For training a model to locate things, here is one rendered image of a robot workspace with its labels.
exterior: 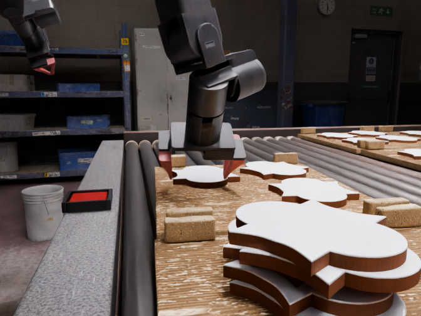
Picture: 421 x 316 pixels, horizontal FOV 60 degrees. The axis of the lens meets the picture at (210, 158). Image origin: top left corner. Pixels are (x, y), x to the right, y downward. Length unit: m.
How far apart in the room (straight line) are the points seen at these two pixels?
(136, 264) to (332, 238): 0.22
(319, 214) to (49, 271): 0.29
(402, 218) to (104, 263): 0.37
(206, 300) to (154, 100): 4.64
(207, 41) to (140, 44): 4.43
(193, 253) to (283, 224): 0.12
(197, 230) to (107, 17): 5.16
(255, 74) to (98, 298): 0.38
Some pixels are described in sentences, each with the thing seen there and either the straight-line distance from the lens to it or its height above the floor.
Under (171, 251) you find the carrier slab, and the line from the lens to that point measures 0.41.
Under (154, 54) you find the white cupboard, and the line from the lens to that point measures 4.94.
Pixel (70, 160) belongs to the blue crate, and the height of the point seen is 0.27.
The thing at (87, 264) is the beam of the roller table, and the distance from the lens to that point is 0.45.
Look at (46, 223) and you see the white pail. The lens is 3.03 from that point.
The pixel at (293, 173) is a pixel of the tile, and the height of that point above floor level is 0.95.
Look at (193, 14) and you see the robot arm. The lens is 0.52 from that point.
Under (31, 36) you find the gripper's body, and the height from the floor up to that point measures 1.26.
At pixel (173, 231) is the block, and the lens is 0.42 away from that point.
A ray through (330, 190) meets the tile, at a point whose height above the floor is 0.95.
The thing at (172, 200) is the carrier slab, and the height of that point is 0.94.
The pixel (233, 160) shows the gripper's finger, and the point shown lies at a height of 0.99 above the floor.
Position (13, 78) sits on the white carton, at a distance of 4.97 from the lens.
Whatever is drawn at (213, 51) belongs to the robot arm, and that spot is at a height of 1.16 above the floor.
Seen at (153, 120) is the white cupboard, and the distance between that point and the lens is 4.93.
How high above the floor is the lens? 1.11
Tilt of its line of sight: 10 degrees down
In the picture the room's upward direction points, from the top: straight up
